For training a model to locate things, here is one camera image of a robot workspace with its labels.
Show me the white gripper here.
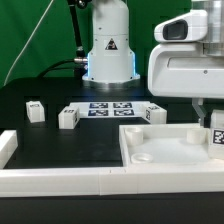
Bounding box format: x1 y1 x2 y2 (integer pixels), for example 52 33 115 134
148 9 224 126

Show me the white square table top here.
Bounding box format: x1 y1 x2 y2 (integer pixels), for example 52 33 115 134
119 123 224 167

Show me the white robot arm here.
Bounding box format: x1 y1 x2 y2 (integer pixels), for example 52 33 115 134
74 0 224 118

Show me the fiducial marker sheet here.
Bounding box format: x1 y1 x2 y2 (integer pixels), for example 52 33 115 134
70 101 148 118

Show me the black cable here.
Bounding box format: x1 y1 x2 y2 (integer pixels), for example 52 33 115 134
37 59 88 79

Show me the white fence wall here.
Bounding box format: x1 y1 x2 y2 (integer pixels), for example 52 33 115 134
0 130 224 197

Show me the white cable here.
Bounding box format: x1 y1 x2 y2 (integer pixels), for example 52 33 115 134
3 0 55 88

